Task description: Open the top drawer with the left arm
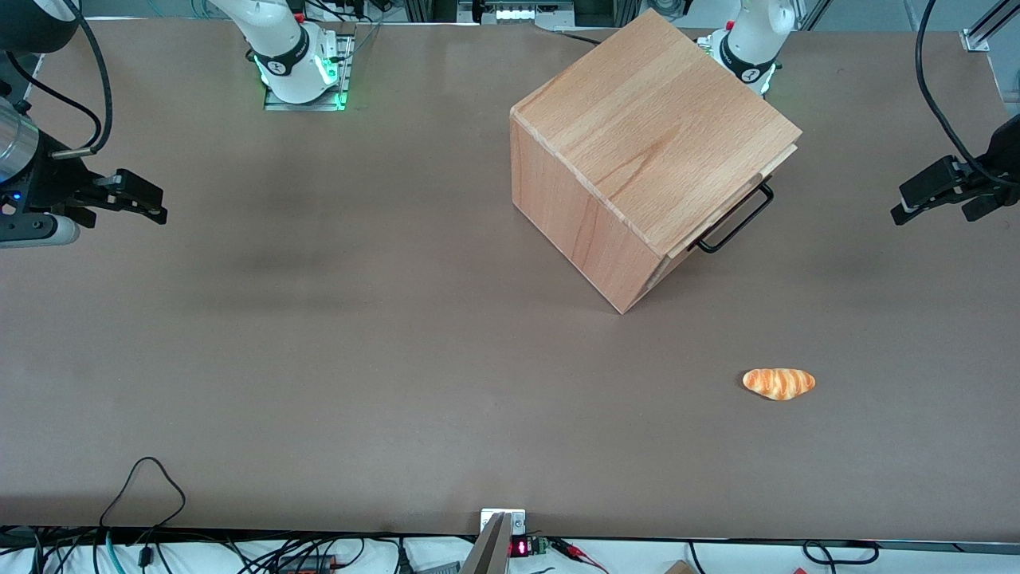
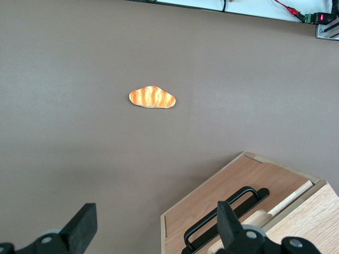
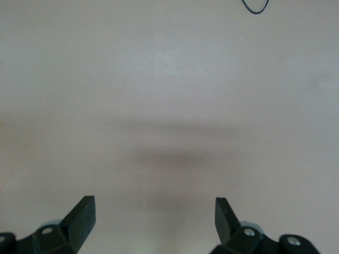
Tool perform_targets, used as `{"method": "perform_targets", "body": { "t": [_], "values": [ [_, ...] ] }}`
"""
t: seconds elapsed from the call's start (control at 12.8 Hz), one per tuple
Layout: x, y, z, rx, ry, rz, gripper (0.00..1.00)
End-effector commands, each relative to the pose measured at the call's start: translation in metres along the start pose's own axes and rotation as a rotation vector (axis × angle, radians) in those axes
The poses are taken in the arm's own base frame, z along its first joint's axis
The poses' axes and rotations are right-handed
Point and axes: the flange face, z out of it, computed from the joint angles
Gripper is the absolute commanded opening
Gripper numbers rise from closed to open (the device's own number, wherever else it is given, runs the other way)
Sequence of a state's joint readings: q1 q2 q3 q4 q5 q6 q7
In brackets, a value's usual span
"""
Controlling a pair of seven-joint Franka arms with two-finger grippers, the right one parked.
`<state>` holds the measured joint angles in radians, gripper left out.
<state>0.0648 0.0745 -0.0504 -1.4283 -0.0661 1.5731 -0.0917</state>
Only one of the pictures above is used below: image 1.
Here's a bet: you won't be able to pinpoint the wooden drawer front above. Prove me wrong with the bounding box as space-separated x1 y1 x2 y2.
663 143 800 261

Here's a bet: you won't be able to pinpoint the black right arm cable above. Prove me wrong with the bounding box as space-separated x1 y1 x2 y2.
6 0 114 157

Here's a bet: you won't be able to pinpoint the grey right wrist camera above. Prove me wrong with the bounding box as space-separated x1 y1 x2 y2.
0 212 81 250

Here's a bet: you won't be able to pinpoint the orange striped toy bread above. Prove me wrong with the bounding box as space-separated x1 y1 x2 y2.
742 367 817 402

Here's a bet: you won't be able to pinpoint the looped black cable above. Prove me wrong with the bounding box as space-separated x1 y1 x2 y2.
98 456 187 551

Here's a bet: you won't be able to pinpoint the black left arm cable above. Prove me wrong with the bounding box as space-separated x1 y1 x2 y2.
915 0 1020 189

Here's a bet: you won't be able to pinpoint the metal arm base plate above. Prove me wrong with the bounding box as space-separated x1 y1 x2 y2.
262 24 357 112

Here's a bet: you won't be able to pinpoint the aluminium frame bracket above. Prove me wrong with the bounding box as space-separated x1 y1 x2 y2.
959 0 1020 53

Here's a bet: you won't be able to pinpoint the red clip leads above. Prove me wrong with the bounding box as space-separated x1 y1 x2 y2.
548 538 610 574

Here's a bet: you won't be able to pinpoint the black metal drawer handle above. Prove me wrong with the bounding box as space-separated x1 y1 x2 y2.
696 183 775 255

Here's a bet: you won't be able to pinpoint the wooden drawer cabinet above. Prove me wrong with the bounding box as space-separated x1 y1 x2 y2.
509 8 803 316

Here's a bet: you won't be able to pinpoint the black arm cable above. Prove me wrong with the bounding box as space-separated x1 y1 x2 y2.
6 0 114 157
915 0 1020 189

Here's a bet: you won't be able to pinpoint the small metal camera bracket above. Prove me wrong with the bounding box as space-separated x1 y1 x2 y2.
480 508 528 537

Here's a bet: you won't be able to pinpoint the white light bar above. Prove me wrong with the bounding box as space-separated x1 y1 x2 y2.
481 2 576 23

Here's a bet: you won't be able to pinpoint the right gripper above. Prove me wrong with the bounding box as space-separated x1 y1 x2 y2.
0 132 169 226

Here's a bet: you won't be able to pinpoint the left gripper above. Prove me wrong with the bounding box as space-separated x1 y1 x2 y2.
890 115 1020 226

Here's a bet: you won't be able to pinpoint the coiled black cable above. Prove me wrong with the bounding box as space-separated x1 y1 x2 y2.
802 540 881 566

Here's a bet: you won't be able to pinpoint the grey metal pole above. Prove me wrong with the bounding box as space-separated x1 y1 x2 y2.
460 512 513 574

